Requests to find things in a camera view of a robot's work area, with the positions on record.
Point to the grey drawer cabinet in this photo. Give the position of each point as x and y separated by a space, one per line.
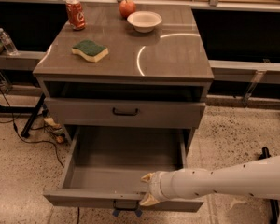
168 64

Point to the white bowl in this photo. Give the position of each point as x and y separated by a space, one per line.
144 21

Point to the power strip on floor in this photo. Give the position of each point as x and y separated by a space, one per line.
54 129

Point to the blue tape cross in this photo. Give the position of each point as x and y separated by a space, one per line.
119 212

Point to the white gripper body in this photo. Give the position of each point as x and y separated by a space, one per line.
155 185

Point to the orange soda can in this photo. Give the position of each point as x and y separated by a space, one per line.
75 14

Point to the grey top drawer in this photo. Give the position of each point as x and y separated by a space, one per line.
148 114

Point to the grey drawer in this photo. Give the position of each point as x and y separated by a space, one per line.
148 114
105 165

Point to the clear water bottle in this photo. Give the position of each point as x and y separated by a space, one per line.
8 43

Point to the black table leg left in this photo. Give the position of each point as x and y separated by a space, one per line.
31 119

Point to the grey side shelf left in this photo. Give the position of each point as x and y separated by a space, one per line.
24 61

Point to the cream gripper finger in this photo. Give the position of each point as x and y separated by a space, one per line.
146 178
148 200

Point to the green yellow sponge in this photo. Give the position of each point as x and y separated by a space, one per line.
90 51

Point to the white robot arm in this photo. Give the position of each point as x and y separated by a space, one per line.
259 179

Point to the red apple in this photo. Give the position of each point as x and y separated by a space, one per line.
126 8

